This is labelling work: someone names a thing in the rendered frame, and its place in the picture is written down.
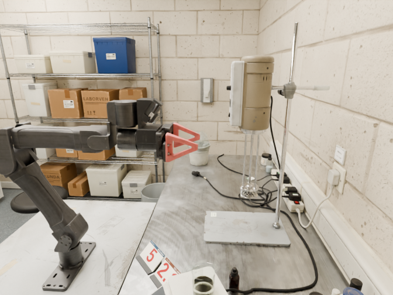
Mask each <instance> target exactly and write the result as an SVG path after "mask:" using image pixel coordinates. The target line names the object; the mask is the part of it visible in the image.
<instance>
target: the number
mask: <svg viewBox="0 0 393 295"><path fill-rule="evenodd" d="M142 255H143V257H144V258H145V260H147V262H148V263H149V265H150V266H151V267H152V269H154V268H155V267H156V265H157V264H158V263H159V261H160V260H161V259H162V255H161V254H160V253H159V252H158V250H157V249H156V248H155V247H154V246H153V245H152V244H151V243H149V244H148V246H147V247H146V249H145V250H144V251H143V252H142Z"/></svg>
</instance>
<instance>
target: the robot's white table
mask: <svg viewBox="0 0 393 295"><path fill-rule="evenodd" d="M63 201H64V202H65V203H66V204H67V205H68V206H69V207H70V208H71V209H73V210H74V211H75V213H76V214H78V213H79V212H80V214H81V215H82V216H83V217H84V219H85V220H86V222H87V223H88V226H89V228H88V231H87V232H86V234H85V235H84V236H83V237H82V239H81V240H80V241H86V242H96V247H95V249H94V250H93V251H92V253H91V254H90V256H89V258H88V259H87V261H86V262H85V263H84V265H83V267H82V268H81V270H80V271H79V272H78V274H77V275H76V277H75V279H74V280H73V282H72V283H71V285H70V286H69V288H68V289H67V290H66V291H64V292H59V291H43V289H42V285H43V284H44V282H45V281H46V280H47V279H48V277H49V276H50V275H51V274H52V272H53V271H54V270H55V268H56V267H57V266H58V263H59V261H60V260H59V256H58V252H54V248H55V247H56V245H57V243H58V242H57V241H56V239H55V238H54V236H53V235H52V234H51V233H52V232H53V231H52V230H51V229H50V227H49V224H48V222H47V221H46V219H45V217H44V216H43V214H42V213H41V212H40V211H39V212H38V213H37V214H36V215H35V216H34V217H32V218H31V219H30V220H28V222H26V223H25V224H24V225H22V226H21V227H20V228H19V229H18V230H17V231H15V232H14V233H13V234H12V235H11V236H9V237H8V238H7V239H5V240H4V241H3V242H2V243H1V244H0V295H119V292H120V290H121V288H122V285H123V283H124V281H125V278H126V276H127V273H128V271H129V269H130V266H131V264H132V262H133V259H134V257H135V254H136V252H137V250H138V247H139V245H140V243H141V240H142V238H143V235H144V233H145V231H146V228H147V226H148V224H149V221H150V218H151V216H152V214H153V211H154V209H155V207H156V205H157V203H142V202H124V201H88V200H87V201H85V200H63Z"/></svg>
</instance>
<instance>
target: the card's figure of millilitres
mask: <svg viewBox="0 0 393 295"><path fill-rule="evenodd" d="M156 274H157V275H158V277H159V278H160V279H161V281H162V282H163V283H164V284H165V283H168V278H169V277H171V276H174V275H177V272H176V271H175V270H174V269H173V268H172V267H171V266H170V264H169V263H168V262H167V261H166V260H165V261H164V262H163V264H162V265H161V266H160V267H159V269H158V270H157V271H156Z"/></svg>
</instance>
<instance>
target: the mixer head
mask: <svg viewBox="0 0 393 295"><path fill-rule="evenodd" d="M273 62H274V57H273V56H261V55H257V56H243V57H242V59H241V61H233V62H232V64H231V76H230V85H229V86H227V87H226V89H227V90H230V107H229V115H228V117H229V121H230V125H231V126H238V127H239V128H240V131H241V132H243V133H245V134H249V135H261V134H263V133H264V132H266V131H267V129H268V128H269V124H270V111H271V107H270V100H271V86H272V79H273V74H272V73H273V72H274V63H273Z"/></svg>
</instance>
